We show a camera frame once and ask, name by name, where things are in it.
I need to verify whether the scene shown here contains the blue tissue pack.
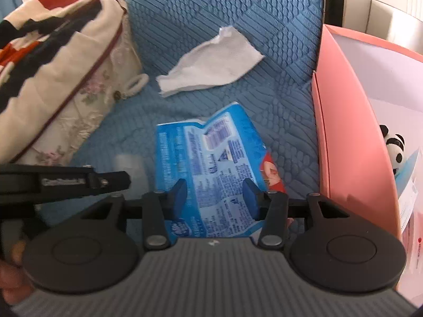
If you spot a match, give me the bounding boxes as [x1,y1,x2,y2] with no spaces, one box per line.
[155,102,285,241]

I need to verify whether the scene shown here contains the panda plush toy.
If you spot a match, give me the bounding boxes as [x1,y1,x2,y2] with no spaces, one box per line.
[379,124,405,175]

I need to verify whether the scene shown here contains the white tissue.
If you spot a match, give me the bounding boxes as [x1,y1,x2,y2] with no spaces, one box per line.
[156,26,265,97]

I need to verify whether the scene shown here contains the white face mask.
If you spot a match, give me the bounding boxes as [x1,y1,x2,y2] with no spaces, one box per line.
[395,148,422,198]

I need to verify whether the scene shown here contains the powder puff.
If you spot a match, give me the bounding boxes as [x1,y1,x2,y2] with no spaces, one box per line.
[399,178,422,276]

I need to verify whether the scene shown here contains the person left hand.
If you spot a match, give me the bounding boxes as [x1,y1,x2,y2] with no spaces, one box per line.
[0,240,34,306]

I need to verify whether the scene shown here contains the floral lace cushion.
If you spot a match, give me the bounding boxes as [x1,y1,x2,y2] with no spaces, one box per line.
[16,14,149,166]

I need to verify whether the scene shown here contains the striped red black blanket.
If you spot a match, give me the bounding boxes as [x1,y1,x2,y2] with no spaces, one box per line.
[1,0,126,163]

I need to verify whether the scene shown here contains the pink cardboard box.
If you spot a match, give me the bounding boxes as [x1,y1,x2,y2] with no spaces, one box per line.
[310,23,423,308]

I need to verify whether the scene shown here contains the blue quilted seat cushion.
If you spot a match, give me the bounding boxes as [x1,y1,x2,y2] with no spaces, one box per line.
[39,0,325,239]

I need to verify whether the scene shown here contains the white hair tie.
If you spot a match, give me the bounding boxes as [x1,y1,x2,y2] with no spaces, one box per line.
[113,72,151,102]

